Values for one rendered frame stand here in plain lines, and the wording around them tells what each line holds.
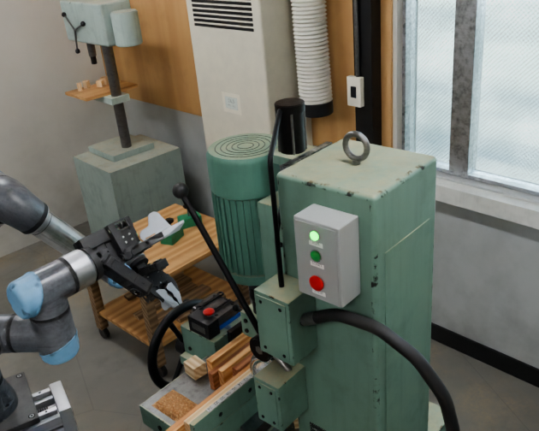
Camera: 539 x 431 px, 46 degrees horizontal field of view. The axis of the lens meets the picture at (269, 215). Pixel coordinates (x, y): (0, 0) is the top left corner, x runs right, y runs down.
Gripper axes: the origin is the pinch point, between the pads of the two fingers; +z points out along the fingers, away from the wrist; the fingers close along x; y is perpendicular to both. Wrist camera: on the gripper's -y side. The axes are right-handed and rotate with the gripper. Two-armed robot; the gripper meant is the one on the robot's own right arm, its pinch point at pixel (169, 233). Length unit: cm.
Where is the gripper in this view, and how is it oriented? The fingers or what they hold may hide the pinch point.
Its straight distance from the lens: 138.8
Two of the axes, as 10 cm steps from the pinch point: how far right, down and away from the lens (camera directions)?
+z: 6.6, -3.8, 6.5
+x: -5.7, 3.0, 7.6
